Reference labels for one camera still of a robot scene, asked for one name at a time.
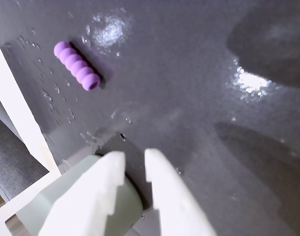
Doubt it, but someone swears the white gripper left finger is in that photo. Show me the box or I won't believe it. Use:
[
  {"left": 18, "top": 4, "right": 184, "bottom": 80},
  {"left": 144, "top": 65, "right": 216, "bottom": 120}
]
[{"left": 39, "top": 151, "right": 126, "bottom": 236}]

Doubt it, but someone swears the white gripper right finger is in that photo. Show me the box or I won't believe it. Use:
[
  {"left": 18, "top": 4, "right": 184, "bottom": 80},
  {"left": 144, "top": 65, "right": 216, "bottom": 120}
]
[{"left": 144, "top": 148, "right": 216, "bottom": 236}]

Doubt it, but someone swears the pale green steel-rimmed mug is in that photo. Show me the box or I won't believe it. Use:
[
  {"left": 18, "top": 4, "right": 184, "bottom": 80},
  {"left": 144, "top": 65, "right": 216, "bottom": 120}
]
[{"left": 4, "top": 154, "right": 144, "bottom": 236}]

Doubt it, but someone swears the purple ribbed pen grip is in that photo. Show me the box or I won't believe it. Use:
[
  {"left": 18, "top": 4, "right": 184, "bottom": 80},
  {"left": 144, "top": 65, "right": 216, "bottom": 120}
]
[{"left": 53, "top": 41, "right": 101, "bottom": 91}]

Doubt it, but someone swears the dark grey table mat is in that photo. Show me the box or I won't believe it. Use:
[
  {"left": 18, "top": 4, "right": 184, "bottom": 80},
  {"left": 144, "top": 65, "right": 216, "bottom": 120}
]
[{"left": 0, "top": 0, "right": 300, "bottom": 236}]

